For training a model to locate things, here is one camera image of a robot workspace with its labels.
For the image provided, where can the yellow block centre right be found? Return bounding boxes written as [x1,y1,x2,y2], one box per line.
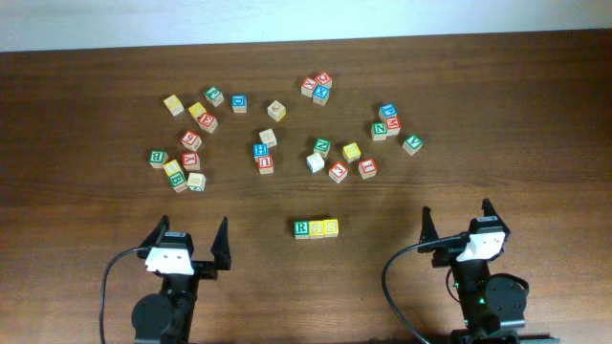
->
[342,142,361,163]

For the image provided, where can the red 3 block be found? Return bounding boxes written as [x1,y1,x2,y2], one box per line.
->
[328,161,348,183]

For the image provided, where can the green n block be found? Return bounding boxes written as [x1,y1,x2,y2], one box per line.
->
[371,122,388,141]
[314,138,331,159]

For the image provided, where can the green R block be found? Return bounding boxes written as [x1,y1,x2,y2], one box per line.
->
[294,221,310,239]

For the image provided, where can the blue H block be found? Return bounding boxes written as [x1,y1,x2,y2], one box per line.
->
[252,143,269,161]

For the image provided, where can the yellow side plain block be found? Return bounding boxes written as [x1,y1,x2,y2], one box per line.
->
[267,100,287,121]

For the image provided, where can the green P block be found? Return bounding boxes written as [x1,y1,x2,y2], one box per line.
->
[205,86,225,107]

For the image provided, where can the green B block left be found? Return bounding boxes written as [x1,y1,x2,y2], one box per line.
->
[148,150,169,169]

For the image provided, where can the yellow block by E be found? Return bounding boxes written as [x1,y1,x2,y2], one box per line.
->
[188,102,207,120]

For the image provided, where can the red E block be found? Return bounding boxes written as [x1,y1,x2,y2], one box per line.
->
[197,113,218,134]

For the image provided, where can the red 6 block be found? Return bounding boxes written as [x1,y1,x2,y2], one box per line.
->
[181,130,202,152]

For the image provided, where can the yellow S block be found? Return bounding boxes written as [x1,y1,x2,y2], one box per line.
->
[323,219,339,238]
[309,221,325,239]

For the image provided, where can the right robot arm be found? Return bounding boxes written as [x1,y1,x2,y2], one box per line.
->
[418,199,529,343]

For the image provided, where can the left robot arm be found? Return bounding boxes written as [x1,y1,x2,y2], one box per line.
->
[131,215,231,343]

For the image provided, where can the red U block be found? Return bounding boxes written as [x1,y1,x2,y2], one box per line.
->
[257,155,273,175]

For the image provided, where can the green B block lower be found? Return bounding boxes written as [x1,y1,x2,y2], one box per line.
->
[168,172,188,193]

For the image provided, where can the green N block centre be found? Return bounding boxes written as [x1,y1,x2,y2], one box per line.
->
[314,138,331,159]

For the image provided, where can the red I block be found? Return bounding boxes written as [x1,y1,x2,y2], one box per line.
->
[358,159,378,179]

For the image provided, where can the red M block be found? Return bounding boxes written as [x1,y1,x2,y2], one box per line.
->
[384,117,402,137]

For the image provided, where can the red Q block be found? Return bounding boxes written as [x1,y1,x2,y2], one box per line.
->
[315,72,333,89]

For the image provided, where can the plain block blue side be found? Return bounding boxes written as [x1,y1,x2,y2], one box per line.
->
[306,153,325,173]

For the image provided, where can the plain wooden block centre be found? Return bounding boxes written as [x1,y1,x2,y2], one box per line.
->
[259,128,277,148]

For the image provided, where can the green N block right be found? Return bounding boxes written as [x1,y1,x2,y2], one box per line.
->
[371,122,388,141]

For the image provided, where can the yellow block far left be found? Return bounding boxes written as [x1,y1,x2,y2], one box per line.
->
[164,95,185,117]

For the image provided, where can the plain 8 block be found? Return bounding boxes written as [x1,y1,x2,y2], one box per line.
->
[186,172,207,192]

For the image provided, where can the green b block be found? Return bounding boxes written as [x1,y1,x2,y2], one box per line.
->
[148,150,169,169]
[168,172,188,193]

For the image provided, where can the green V block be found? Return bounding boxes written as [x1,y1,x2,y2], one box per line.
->
[403,135,424,156]

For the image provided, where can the blue D block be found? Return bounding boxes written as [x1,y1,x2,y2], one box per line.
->
[231,94,248,114]

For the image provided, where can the blue X block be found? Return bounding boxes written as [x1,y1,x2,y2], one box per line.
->
[312,85,330,105]

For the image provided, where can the red K block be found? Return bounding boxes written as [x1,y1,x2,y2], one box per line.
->
[300,77,317,97]

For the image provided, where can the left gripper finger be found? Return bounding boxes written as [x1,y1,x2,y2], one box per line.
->
[210,217,231,270]
[140,215,169,249]

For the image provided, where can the yellow 1 block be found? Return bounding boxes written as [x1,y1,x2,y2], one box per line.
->
[163,160,183,177]

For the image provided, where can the blue P block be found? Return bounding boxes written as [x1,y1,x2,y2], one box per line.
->
[379,103,398,121]

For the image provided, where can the red Y block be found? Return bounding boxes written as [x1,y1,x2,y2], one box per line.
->
[182,152,201,171]

